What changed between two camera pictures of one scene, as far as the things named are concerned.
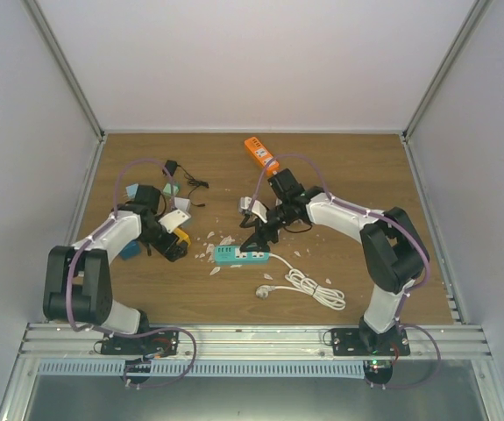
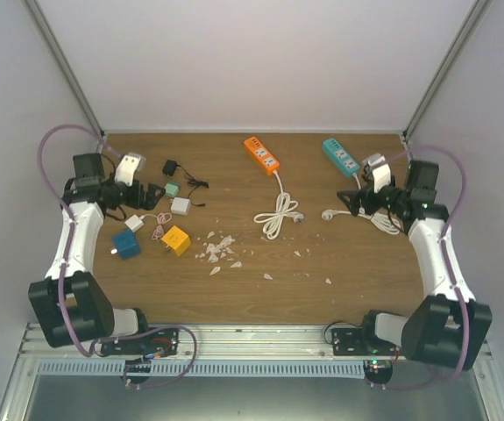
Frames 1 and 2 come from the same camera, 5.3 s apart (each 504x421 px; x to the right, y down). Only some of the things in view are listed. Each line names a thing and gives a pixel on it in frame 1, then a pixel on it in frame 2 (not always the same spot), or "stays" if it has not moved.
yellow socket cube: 182,236 stays
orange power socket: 262,155 stays
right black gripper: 257,238 to 355,198
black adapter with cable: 169,169 stays
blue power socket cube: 132,249 stays
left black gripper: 172,255 to 148,202
